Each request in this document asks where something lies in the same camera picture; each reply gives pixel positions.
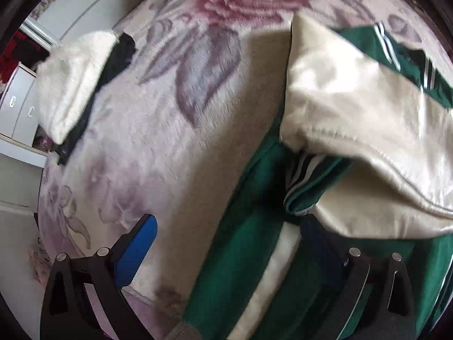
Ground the white drawer cabinet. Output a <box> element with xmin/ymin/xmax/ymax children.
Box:
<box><xmin>0</xmin><ymin>63</ymin><xmax>39</xmax><ymax>146</ymax></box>

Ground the black garment with white stripes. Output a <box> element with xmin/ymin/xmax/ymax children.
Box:
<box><xmin>52</xmin><ymin>33</ymin><xmax>136</xmax><ymax>166</ymax></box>

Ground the green and cream varsity jacket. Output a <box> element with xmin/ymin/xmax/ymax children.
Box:
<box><xmin>171</xmin><ymin>14</ymin><xmax>452</xmax><ymax>339</ymax></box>

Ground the white fluffy garment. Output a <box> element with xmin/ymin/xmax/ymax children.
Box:
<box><xmin>35</xmin><ymin>31</ymin><xmax>119</xmax><ymax>144</ymax></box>

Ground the white shelf unit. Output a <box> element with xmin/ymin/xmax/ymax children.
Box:
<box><xmin>1</xmin><ymin>134</ymin><xmax>47</xmax><ymax>213</ymax></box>

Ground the floral plush bed blanket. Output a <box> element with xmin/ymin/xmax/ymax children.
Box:
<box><xmin>39</xmin><ymin>0</ymin><xmax>452</xmax><ymax>339</ymax></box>

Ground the white patterned wardrobe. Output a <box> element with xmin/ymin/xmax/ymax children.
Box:
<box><xmin>21</xmin><ymin>0</ymin><xmax>143</xmax><ymax>45</ymax></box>

